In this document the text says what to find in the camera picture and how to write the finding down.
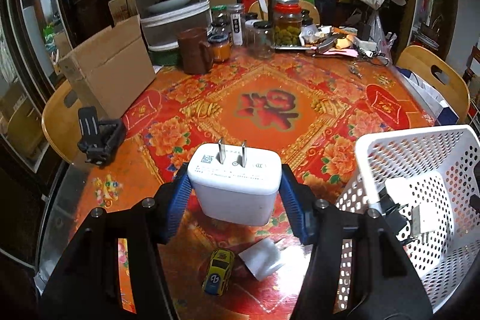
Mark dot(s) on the large white charger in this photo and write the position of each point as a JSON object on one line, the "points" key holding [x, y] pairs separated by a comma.
{"points": [[232, 188]]}

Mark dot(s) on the yellow toy car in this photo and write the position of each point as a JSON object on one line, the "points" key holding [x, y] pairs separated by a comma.
{"points": [[217, 271]]}

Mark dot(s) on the white perforated plastic basket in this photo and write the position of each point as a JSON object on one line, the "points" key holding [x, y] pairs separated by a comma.
{"points": [[412, 140]]}

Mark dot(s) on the open cardboard box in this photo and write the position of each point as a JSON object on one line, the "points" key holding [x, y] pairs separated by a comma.
{"points": [[108, 80]]}

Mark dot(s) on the pile of paper scraps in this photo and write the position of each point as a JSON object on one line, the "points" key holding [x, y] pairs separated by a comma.
{"points": [[337, 39]]}

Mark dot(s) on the pickle jar with red lid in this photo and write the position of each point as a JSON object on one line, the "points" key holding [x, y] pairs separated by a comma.
{"points": [[287, 31]]}

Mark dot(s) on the white cube charger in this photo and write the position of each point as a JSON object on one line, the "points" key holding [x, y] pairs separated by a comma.
{"points": [[399, 188]]}

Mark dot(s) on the clear jar with black lid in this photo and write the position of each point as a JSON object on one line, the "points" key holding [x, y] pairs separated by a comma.
{"points": [[262, 42]]}

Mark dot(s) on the white paper bag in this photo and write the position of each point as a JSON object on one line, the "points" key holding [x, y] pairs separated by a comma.
{"points": [[423, 91]]}

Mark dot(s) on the small orange jar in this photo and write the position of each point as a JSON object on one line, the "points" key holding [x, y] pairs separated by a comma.
{"points": [[221, 52]]}

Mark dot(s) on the clear jar with white label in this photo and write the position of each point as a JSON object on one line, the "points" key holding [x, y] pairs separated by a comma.
{"points": [[236, 27]]}

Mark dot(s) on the small white charger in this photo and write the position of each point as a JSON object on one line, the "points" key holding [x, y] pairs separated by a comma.
{"points": [[258, 260]]}

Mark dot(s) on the bunch of keys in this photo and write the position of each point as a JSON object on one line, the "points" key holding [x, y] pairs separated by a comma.
{"points": [[355, 70]]}

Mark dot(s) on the black phone holder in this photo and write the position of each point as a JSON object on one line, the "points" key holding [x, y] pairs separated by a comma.
{"points": [[101, 136]]}

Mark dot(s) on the red printed tablecloth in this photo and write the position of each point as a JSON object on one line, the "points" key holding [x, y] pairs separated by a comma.
{"points": [[262, 110]]}

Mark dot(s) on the small clear jar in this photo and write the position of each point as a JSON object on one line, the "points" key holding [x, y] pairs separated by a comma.
{"points": [[219, 16]]}

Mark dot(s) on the brown mug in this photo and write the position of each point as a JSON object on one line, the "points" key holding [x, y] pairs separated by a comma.
{"points": [[191, 54]]}

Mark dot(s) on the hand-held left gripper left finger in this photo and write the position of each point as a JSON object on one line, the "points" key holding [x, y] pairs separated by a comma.
{"points": [[180, 192]]}

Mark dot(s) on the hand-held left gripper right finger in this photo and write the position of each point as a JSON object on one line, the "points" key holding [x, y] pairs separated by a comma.
{"points": [[293, 200]]}

